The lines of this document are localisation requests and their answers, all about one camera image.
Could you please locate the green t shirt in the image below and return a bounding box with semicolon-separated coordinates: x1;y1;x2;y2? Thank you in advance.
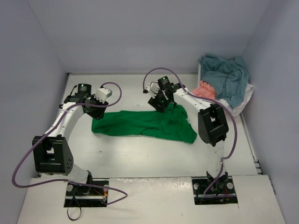
91;105;197;144

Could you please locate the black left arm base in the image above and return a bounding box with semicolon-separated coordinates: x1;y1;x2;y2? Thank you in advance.
64;179;109;208

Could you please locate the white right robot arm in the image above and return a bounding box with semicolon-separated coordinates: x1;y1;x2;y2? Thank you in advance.
143;77;228;192

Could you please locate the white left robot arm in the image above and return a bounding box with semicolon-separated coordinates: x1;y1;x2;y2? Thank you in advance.
33;84;113;196

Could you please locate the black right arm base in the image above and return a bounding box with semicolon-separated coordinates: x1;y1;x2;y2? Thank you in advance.
192;176;238;205

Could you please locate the pink t shirt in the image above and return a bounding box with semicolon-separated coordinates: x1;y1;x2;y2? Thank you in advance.
192;80;216;100

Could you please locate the grey-blue t shirt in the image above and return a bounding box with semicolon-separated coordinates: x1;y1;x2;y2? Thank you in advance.
199;54;249;109

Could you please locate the white laundry basket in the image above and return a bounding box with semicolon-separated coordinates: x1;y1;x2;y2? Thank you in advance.
197;63;231;109

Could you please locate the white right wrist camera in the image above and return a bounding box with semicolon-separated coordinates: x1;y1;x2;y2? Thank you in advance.
143;82;160;98

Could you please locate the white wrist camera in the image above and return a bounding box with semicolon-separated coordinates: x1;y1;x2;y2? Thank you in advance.
94;87;113;103
143;82;160;98

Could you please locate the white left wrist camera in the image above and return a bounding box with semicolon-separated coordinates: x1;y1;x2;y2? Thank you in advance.
94;87;113;103

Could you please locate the black loop cable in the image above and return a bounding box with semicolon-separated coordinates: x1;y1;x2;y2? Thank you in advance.
66;195;82;221

